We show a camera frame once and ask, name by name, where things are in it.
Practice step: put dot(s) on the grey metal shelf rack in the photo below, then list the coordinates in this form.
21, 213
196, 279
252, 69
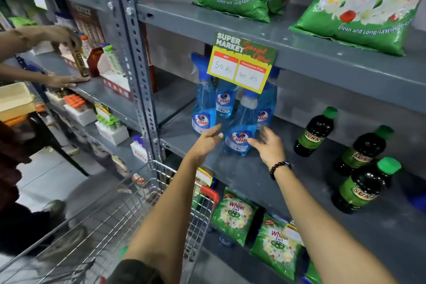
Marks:
332, 70

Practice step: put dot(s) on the blue object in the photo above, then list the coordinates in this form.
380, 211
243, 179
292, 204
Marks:
417, 200

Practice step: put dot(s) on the white red display box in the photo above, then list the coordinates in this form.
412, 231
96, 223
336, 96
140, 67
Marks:
114, 82

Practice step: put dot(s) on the white bottle green cap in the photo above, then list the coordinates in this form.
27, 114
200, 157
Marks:
112, 59

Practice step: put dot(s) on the person's right forearm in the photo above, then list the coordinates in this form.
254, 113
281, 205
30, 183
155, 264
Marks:
319, 224

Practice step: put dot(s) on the slim brown orange-capped bottle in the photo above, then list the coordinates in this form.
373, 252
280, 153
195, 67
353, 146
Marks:
81, 60

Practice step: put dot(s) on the small green detergent packet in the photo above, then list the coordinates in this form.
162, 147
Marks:
312, 275
234, 217
274, 249

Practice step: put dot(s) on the person's left thumb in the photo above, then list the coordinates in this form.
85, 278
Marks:
218, 136

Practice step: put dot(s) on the box of green-capped bottles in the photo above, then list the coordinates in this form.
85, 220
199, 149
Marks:
111, 129

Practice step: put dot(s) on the green yellow price sign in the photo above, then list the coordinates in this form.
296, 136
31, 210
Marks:
244, 60

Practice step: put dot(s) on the person's right hand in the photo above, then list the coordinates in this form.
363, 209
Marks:
273, 150

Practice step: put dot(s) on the box of orange-capped tubes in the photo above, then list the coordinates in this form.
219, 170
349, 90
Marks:
79, 109

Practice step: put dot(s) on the white box blue-capped bottles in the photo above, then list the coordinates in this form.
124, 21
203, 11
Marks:
139, 150

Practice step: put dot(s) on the yellow shelf price tag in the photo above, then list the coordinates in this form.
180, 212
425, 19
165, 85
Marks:
203, 177

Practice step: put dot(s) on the person's left hand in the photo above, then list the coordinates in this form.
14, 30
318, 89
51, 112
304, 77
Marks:
203, 145

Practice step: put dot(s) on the red carton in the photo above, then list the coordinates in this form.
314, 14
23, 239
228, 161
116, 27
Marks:
94, 62

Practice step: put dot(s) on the blue cleaner bottle white cap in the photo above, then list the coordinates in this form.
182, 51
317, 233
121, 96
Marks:
240, 127

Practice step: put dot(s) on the brown printed box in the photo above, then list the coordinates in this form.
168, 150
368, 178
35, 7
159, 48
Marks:
87, 24

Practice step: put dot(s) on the person's right thumb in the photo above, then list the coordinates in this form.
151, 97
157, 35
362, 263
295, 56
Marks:
255, 143

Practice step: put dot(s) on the dark bottle green cap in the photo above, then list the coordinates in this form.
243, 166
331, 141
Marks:
314, 134
362, 187
361, 154

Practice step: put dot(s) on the blue cleaner bottle spray head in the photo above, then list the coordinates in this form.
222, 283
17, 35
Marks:
203, 107

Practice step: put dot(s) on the person's left forearm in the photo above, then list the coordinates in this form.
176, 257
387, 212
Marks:
173, 214

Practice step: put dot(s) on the yellow cardboard boxes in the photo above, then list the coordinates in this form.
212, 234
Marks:
15, 100

